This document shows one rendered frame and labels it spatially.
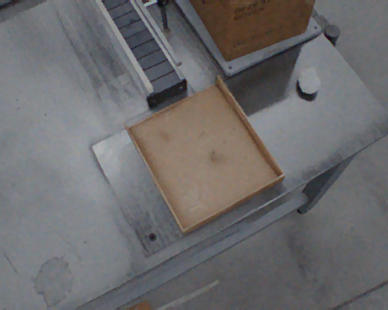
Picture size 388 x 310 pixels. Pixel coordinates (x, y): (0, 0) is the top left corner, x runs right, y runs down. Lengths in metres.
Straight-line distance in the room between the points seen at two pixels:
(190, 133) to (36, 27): 0.57
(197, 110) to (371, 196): 1.12
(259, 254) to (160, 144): 0.90
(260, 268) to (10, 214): 1.07
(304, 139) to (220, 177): 0.23
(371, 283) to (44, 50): 1.50
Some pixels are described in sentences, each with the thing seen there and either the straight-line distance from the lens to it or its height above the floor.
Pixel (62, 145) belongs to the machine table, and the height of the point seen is 0.83.
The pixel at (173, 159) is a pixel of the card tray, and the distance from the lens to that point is 1.01.
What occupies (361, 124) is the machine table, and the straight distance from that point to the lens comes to 1.12.
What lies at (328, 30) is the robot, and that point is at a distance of 1.93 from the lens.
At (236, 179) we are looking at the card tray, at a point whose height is 0.83.
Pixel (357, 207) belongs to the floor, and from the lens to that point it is 1.94.
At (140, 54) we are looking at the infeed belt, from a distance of 1.11.
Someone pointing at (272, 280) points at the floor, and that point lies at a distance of 1.80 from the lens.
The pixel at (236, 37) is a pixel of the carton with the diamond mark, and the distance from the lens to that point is 1.05.
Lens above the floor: 1.77
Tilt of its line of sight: 68 degrees down
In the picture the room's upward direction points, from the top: 5 degrees counter-clockwise
